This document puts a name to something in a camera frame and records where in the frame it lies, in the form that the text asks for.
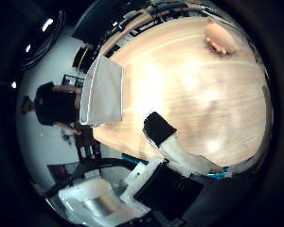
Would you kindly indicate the orange plush toy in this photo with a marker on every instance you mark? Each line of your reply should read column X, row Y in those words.
column 219, row 37

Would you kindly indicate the blue table clamp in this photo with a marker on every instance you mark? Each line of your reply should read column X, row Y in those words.
column 134, row 159
column 218, row 175

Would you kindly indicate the person in black shirt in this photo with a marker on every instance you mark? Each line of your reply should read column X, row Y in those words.
column 53, row 105

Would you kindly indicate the black office chair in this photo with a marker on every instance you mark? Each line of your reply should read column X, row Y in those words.
column 83, row 58

